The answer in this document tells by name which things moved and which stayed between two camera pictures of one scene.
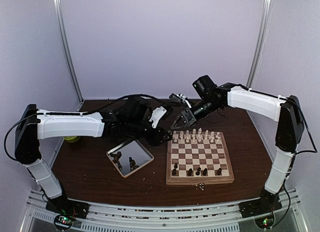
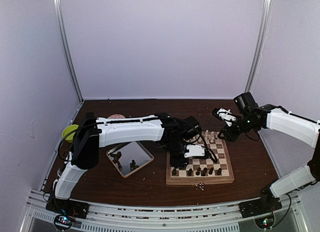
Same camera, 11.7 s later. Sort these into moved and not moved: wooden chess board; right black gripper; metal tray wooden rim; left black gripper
Moved: right black gripper; left black gripper
Not moved: wooden chess board; metal tray wooden rim
